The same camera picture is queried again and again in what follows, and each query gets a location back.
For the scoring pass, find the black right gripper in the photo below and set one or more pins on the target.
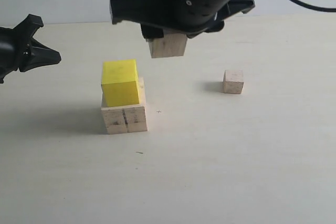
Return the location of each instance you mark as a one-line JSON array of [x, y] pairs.
[[188, 17]]

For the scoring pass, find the large plain wooden cube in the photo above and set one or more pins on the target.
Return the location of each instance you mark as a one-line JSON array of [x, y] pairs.
[[128, 118]]

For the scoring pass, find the small plain wooden cube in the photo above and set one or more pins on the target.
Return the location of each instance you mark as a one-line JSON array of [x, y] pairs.
[[233, 81]]

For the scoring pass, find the yellow wooden cube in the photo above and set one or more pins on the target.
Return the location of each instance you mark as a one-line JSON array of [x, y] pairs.
[[120, 83]]

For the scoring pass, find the medium plain wooden cube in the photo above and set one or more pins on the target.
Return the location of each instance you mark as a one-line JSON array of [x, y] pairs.
[[171, 45]]

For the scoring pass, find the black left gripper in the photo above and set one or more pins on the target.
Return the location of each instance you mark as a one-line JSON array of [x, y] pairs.
[[35, 54]]

